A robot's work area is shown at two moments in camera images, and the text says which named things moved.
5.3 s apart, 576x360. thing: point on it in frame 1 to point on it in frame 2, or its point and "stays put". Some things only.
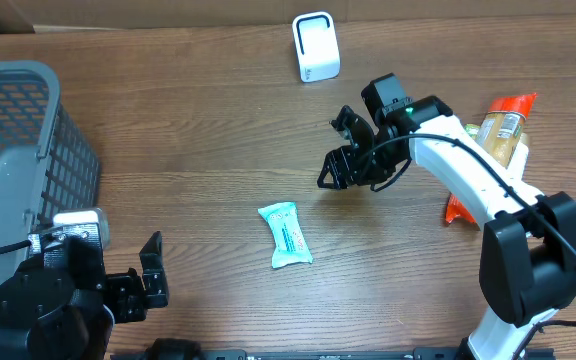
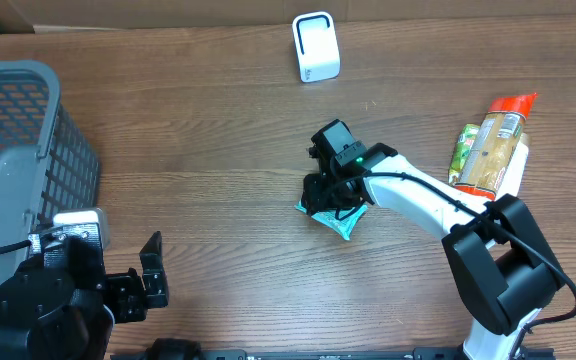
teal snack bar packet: x=289 y=241 to x=345 y=225
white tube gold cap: x=519 y=156 stays put
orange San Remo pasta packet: x=498 y=132 stays put
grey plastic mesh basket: x=28 y=158 stays put
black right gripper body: x=378 y=163 to x=334 y=194
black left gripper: x=131 y=291 stays put
